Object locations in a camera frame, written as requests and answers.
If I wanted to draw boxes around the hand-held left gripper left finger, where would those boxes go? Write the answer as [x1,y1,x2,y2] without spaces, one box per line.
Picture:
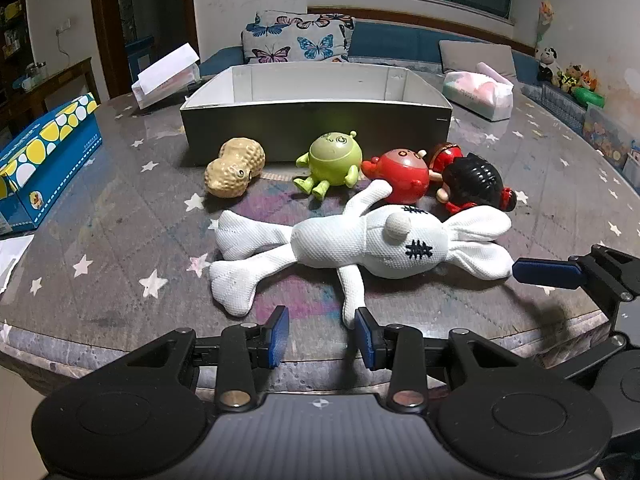
[124,306,291,411]

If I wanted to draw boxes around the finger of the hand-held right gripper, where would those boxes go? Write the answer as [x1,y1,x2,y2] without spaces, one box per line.
[512,244,640,311]

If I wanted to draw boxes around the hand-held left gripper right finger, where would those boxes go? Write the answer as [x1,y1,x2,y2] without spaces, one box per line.
[354,307,524,410]

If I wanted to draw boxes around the white plush rabbit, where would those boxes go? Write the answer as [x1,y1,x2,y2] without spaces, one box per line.
[209,180,516,331]

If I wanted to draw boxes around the black-haired doll toy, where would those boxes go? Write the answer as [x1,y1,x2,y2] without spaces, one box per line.
[424,142,516,216]

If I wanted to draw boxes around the red round toy figure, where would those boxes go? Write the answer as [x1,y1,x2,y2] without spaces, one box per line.
[361,147,432,206]

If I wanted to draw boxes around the tan peanut toy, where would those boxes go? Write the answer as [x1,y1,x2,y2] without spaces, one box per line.
[204,137,266,199]

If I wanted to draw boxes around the green round toy figure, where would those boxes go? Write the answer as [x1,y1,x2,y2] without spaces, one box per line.
[292,131,362,197]

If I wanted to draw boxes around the grey cardboard box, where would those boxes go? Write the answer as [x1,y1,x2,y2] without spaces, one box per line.
[180,62,454,166]

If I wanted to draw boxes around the clear plastic storage box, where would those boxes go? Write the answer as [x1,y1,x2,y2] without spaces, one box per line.
[582,102,639,170]

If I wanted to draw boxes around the pink and white tissue pack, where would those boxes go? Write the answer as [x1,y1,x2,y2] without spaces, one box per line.
[442,61,515,122]

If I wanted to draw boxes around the small colourful stuffed toys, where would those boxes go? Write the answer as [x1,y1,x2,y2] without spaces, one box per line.
[557,64,606,108]

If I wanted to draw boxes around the panda plush toy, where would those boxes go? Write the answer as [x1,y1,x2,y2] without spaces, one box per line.
[536,46,561,87]

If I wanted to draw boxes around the grey cushion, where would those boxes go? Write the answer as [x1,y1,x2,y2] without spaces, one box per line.
[439,40,518,83]

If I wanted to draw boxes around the small flower bouquet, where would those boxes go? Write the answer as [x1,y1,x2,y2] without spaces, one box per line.
[538,0,556,45]

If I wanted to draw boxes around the blue sofa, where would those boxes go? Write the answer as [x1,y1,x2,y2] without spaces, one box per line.
[199,20,546,83]

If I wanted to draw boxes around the white paper sheet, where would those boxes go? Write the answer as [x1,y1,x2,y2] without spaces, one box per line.
[0,234,35,293]

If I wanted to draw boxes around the blue yellow-dotted tissue box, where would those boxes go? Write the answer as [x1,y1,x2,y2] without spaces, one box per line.
[0,92,104,236]

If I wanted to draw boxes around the butterfly print pillow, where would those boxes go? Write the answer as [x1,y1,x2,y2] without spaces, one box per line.
[241,10,356,65]

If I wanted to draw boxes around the blue storage bin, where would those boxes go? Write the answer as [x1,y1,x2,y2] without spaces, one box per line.
[125,35,155,81]

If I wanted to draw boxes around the wooden side table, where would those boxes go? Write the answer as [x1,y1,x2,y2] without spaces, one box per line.
[0,57,99,126]

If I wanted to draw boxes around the dark wooden cabinet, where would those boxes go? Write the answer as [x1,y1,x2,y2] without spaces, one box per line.
[0,0,32,86]

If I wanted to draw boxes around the wooden door frame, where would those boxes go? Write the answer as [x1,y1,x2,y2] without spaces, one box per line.
[89,0,199,99]

